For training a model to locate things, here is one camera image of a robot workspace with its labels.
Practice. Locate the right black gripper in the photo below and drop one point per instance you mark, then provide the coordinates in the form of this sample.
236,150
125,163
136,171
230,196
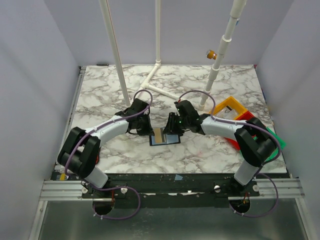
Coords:
173,124

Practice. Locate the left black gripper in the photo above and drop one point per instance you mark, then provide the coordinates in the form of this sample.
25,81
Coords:
149,130

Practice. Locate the black leather card holder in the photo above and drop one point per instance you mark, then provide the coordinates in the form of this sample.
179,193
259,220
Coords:
161,139

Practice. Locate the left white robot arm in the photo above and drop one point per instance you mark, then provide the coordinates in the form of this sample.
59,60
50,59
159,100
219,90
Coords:
82,147

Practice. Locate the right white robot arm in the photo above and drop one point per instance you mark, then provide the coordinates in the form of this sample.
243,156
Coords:
254,141

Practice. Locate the yellow plastic bin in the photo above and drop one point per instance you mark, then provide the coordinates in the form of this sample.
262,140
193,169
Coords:
229,109

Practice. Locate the red plastic bin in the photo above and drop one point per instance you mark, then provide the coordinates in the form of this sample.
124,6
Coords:
245,116

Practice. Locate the orange knob on pipe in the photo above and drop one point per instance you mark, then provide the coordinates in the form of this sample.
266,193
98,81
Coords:
210,54

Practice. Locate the green plastic bin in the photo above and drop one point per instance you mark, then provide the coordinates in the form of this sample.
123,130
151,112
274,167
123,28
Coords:
278,149

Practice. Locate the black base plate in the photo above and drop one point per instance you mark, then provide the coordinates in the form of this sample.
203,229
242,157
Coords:
163,191

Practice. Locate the left aluminium side rail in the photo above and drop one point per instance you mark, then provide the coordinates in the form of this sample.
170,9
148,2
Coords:
70,118

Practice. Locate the white PVC pipe frame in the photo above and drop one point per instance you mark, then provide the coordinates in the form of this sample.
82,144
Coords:
234,17

